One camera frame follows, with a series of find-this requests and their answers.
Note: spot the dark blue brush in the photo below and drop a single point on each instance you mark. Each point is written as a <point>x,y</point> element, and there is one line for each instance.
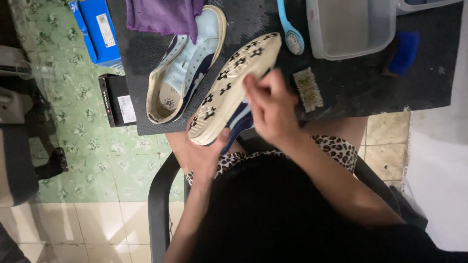
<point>404,53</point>

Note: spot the black shoe box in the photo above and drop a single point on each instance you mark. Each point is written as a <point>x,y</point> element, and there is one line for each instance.
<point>116,100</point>

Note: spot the purple cloth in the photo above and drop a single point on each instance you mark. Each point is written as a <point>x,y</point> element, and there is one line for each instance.
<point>161,16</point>

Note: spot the black rubber mat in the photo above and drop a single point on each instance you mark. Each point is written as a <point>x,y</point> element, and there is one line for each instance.
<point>365,87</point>

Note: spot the clear drinking glass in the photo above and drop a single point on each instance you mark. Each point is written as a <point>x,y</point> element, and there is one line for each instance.
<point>23,69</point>

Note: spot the clear plastic tub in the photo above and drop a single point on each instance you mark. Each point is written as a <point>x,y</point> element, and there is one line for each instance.
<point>347,29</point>

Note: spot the person's left hand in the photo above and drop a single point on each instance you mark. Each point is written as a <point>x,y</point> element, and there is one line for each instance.
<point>202,155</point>

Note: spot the leopard print shorts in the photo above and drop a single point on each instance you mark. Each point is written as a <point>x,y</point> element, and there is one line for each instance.
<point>336,148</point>

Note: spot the black chair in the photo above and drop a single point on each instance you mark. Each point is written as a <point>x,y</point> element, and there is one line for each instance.
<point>159,208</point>

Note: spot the blue shoe box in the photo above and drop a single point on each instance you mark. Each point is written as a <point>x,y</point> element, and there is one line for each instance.
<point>95,31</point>

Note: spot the light blue navy sneaker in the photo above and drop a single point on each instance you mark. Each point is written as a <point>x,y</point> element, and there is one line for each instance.
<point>186,65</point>

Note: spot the navy sneaker with cream sole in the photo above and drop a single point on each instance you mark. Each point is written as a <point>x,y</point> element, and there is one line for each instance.
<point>234,91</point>

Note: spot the white cloth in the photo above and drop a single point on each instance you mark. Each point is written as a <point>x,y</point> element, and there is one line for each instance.
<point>438,175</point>

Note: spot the person's right hand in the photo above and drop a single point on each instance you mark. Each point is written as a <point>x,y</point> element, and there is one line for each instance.
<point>275,109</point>

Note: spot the person's right fingers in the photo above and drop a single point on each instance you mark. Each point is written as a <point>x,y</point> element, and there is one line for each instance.
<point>261,95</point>

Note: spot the black shirt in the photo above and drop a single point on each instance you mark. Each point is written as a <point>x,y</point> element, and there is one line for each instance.
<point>292,219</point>

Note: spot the dark office chair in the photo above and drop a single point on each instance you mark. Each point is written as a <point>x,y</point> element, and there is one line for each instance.
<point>18,146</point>

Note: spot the wooden scrub brush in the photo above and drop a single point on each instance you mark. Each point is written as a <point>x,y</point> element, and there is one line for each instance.
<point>308,89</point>

